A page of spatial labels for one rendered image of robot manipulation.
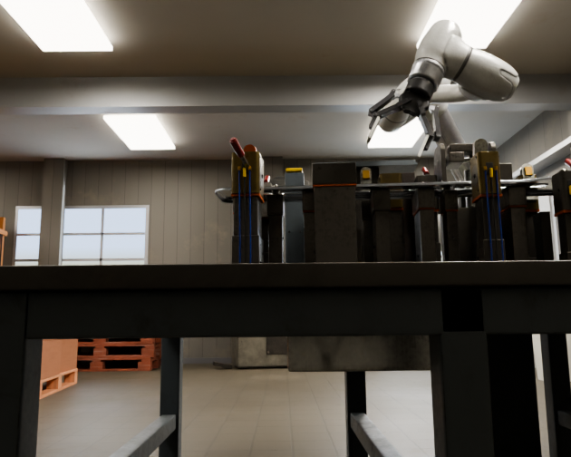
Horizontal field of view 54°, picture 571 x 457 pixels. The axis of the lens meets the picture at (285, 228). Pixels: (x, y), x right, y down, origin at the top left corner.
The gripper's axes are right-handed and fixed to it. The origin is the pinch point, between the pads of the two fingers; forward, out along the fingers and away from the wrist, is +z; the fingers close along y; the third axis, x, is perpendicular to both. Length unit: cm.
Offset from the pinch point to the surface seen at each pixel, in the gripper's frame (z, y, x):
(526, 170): -30, -40, -38
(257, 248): 37.6, 22.3, -9.5
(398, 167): -22, -1, -53
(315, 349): 58, -3, 11
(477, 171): -5.1, -22.5, -5.9
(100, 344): 90, 267, -569
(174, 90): -162, 243, -344
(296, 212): 7, 26, -58
